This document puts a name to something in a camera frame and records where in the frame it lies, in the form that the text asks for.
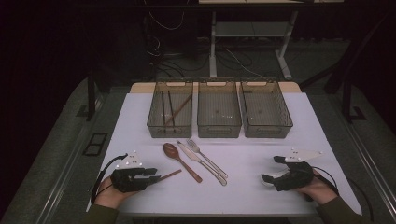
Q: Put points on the white table cover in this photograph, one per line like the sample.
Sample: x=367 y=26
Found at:
x=243 y=193

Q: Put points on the person's left hand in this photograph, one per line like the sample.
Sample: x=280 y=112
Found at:
x=109 y=196

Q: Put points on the steel table knife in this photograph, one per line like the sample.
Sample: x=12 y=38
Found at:
x=186 y=151

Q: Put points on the metal floor rail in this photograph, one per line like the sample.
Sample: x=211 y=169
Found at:
x=373 y=174
x=67 y=174

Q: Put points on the white metal desk frame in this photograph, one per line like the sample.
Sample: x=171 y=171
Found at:
x=249 y=29

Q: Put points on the clear grey plastic bin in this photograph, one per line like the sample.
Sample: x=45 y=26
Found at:
x=264 y=109
x=170 y=109
x=219 y=109

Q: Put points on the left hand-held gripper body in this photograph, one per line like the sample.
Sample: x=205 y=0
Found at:
x=129 y=180

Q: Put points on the wooden spoon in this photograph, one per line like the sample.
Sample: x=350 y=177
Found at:
x=170 y=150

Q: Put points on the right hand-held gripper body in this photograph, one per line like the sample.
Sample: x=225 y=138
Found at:
x=299 y=175

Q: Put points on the steel fork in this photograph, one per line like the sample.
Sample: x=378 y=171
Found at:
x=214 y=166

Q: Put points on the black metal stand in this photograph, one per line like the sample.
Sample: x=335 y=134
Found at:
x=347 y=99
x=91 y=93

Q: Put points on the person's right hand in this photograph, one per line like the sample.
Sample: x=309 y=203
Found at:
x=319 y=189

